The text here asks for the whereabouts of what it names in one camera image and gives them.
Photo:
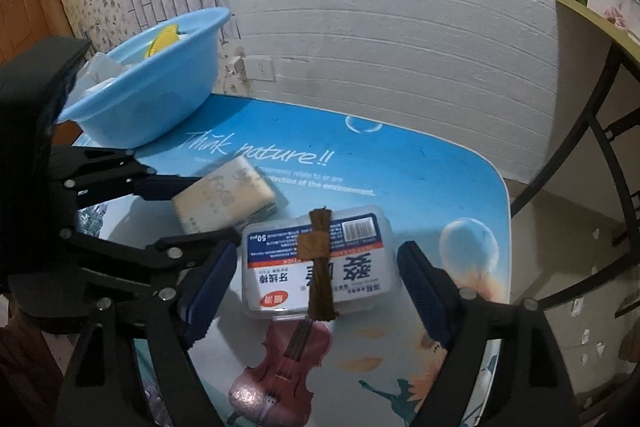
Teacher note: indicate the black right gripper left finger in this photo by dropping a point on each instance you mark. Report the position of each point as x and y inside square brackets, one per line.
[131, 364]

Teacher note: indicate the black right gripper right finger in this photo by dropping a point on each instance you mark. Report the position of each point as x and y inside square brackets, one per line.
[530, 386]

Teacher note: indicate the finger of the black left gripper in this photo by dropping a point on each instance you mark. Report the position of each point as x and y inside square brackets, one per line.
[150, 251]
[91, 175]

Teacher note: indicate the clear bag of sticks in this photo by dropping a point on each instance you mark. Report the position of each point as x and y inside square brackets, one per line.
[97, 74]

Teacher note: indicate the clear floss pick box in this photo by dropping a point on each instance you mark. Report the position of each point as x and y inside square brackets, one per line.
[325, 264]

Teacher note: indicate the white plush with yellow hood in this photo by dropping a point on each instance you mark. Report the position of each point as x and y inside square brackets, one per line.
[168, 36]

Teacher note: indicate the blue plastic basin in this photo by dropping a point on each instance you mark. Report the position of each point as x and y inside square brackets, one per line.
[158, 93]

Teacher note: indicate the brown wooden door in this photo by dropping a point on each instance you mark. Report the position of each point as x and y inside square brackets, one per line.
[25, 22]

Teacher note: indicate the wooden side desk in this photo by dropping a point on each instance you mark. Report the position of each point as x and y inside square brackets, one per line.
[623, 52]

